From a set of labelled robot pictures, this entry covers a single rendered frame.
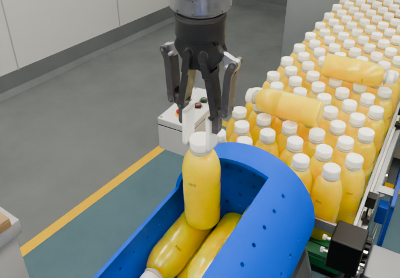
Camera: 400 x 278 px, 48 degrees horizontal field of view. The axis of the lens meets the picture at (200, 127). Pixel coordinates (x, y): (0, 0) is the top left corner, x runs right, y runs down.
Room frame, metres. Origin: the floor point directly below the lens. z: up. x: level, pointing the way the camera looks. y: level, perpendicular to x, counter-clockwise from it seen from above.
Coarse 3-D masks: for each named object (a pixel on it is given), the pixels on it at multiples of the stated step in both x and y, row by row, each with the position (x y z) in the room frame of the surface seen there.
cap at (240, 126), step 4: (240, 120) 0.98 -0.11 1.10; (244, 120) 0.98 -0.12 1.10; (236, 124) 0.96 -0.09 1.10; (240, 124) 0.96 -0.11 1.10; (244, 124) 0.96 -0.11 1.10; (248, 124) 0.96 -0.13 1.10; (236, 128) 0.95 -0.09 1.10; (240, 128) 0.95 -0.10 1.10; (244, 128) 0.95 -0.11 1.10; (248, 128) 0.95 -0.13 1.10; (240, 132) 0.95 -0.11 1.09; (244, 132) 0.95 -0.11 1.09
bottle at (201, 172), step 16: (192, 160) 0.61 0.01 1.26; (208, 160) 0.61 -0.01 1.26; (192, 176) 0.60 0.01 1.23; (208, 176) 0.60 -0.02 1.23; (192, 192) 0.60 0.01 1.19; (208, 192) 0.60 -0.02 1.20; (192, 208) 0.60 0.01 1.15; (208, 208) 0.60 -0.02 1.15; (192, 224) 0.61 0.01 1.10; (208, 224) 0.60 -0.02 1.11
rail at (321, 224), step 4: (316, 220) 0.75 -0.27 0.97; (320, 220) 0.74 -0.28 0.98; (324, 220) 0.74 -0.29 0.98; (316, 224) 0.75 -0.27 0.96; (320, 224) 0.74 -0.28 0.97; (324, 224) 0.74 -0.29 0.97; (328, 224) 0.73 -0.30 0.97; (332, 224) 0.73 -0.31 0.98; (316, 228) 0.75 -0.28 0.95; (320, 228) 0.74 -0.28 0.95; (324, 228) 0.74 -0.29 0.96; (328, 228) 0.73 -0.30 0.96; (332, 228) 0.73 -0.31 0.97; (328, 232) 0.73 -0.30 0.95; (332, 232) 0.73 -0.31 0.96
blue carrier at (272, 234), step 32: (224, 160) 0.65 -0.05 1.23; (256, 160) 0.64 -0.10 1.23; (224, 192) 0.71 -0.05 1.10; (256, 192) 0.67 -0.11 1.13; (288, 192) 0.60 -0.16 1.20; (160, 224) 0.64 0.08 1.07; (256, 224) 0.51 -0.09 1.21; (288, 224) 0.54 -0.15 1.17; (128, 256) 0.55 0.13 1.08; (224, 256) 0.44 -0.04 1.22; (256, 256) 0.46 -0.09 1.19; (288, 256) 0.50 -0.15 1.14
